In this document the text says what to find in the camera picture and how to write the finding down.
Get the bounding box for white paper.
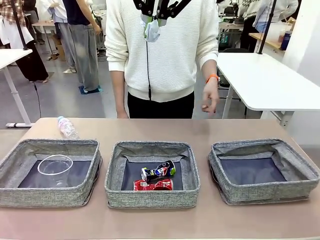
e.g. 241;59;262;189
143;18;161;42

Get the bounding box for crushed black drink can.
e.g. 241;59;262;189
141;159;177;183

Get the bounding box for crushed red drink can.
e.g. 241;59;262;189
133;177;174;192

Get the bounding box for clear plastic cup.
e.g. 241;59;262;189
37;154;74;188

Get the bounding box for person's right forearm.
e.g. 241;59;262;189
109;69;129;113

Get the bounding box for person's left forearm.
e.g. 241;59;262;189
201;58;219;80

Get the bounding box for person's left hand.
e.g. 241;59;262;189
201;79;221;116

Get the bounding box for white knit sweater torso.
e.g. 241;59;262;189
104;0;220;103

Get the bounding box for black sweater zipper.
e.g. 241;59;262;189
145;37;152;101

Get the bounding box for white workbench with equipment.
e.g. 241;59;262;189
218;22;245;51

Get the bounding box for person in grey trousers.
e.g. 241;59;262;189
62;0;104;93

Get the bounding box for person in patterned sweater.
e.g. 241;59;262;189
238;0;265;53

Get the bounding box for orange wristband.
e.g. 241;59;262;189
205;73;221;85

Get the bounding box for person in white shirt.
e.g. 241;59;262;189
39;0;77;74

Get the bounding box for black stand pole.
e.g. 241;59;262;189
257;0;278;55
11;0;29;51

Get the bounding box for brown cardboard box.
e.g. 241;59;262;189
56;43;67;62

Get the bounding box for wooden table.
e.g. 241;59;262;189
249;31;288;53

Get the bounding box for black trousers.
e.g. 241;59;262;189
127;90;195;119

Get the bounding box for person in light blue shirt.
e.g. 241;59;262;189
261;0;300;35

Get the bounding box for large white table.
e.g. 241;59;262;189
216;51;320;128

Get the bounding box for dark blue bottle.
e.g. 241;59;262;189
279;29;293;51

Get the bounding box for person in plaid shirt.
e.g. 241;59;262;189
0;0;50;83

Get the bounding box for small white table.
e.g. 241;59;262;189
0;47;34;129

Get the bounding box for clear bottle with pink label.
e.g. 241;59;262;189
57;115;80;140

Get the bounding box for grey fabric basket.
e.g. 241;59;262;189
207;138;320;206
0;138;103;208
103;140;201;209

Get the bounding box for thin black floor cable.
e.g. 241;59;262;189
33;81;43;118

